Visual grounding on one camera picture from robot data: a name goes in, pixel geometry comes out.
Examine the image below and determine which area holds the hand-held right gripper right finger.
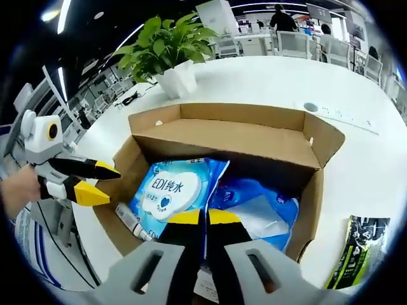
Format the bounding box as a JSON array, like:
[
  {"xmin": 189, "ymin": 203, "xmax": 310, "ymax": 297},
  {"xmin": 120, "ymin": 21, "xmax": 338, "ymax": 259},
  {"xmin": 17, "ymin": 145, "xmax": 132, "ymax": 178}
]
[{"xmin": 208, "ymin": 208, "xmax": 319, "ymax": 305}]

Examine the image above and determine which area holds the black coiled cable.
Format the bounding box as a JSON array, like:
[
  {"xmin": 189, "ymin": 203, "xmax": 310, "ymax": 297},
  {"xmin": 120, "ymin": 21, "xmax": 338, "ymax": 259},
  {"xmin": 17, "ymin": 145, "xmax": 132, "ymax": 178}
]
[{"xmin": 122, "ymin": 91, "xmax": 141, "ymax": 106}]

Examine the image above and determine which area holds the blue wet wipes pack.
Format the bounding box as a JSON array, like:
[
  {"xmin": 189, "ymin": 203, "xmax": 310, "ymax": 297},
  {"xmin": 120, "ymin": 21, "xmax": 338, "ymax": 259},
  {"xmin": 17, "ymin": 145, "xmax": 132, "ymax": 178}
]
[{"xmin": 128, "ymin": 158, "xmax": 211, "ymax": 238}]

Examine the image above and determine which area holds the person's left hand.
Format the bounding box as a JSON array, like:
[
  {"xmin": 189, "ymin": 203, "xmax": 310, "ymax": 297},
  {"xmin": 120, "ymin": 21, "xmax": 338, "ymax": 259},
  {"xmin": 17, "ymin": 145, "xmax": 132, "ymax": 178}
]
[{"xmin": 0, "ymin": 165, "xmax": 42, "ymax": 220}]

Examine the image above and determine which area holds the white office chair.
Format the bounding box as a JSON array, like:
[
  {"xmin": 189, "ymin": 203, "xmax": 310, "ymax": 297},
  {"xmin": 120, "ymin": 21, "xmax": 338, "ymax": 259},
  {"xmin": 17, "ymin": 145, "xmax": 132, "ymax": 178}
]
[
  {"xmin": 327, "ymin": 39, "xmax": 350, "ymax": 69},
  {"xmin": 276, "ymin": 30, "xmax": 311, "ymax": 60},
  {"xmin": 364, "ymin": 57, "xmax": 383, "ymax": 86}
]

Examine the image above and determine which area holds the black green snack bag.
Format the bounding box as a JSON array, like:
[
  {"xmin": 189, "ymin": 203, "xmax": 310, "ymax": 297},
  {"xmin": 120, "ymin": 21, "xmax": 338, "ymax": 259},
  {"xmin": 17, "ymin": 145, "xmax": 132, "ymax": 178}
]
[{"xmin": 324, "ymin": 215, "xmax": 391, "ymax": 290}]

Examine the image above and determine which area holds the green potted plant white pot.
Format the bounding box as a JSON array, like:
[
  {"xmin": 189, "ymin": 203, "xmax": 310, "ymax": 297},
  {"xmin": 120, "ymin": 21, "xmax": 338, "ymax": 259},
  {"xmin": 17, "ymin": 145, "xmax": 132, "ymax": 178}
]
[{"xmin": 114, "ymin": 11, "xmax": 220, "ymax": 99}]

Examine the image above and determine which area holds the brown cardboard shoe box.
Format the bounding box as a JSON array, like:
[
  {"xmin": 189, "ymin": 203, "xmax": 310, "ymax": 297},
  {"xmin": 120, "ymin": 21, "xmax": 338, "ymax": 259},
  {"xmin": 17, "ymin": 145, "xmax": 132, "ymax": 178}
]
[{"xmin": 93, "ymin": 103, "xmax": 346, "ymax": 264}]

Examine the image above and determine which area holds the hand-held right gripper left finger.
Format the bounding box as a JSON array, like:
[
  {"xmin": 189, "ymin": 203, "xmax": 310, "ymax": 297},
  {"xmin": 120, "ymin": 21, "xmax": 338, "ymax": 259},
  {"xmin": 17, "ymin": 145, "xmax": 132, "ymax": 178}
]
[{"xmin": 107, "ymin": 209, "xmax": 204, "ymax": 305}]

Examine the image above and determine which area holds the blue soft tissue pack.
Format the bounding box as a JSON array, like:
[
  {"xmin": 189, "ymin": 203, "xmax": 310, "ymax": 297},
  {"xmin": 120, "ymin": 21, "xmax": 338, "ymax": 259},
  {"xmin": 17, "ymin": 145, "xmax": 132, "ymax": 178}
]
[{"xmin": 203, "ymin": 158, "xmax": 300, "ymax": 252}]

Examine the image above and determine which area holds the small clear bottle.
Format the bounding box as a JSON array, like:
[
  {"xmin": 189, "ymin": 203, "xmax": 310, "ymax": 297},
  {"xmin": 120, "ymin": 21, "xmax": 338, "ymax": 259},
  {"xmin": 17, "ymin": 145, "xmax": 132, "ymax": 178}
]
[{"xmin": 114, "ymin": 203, "xmax": 154, "ymax": 243}]

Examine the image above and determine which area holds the white table socket panel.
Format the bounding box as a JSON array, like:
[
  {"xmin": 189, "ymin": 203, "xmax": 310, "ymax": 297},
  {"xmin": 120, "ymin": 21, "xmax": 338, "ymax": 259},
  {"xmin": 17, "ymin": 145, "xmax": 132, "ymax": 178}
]
[{"xmin": 294, "ymin": 100, "xmax": 381, "ymax": 136}]

